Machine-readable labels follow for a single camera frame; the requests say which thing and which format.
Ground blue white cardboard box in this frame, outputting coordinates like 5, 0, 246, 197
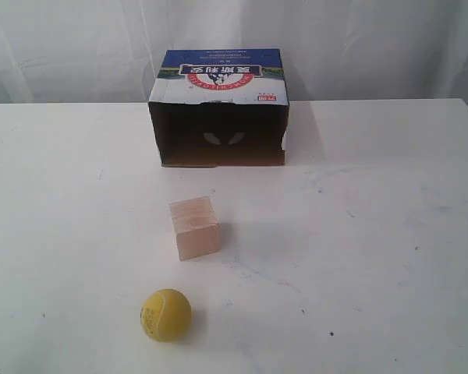
148, 48, 289, 168

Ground white curtain backdrop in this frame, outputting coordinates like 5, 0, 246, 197
0, 1, 468, 104

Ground yellow tennis ball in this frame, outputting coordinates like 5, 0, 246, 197
140, 289, 192, 342

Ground light wooden cube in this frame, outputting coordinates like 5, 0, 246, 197
169, 196, 221, 261

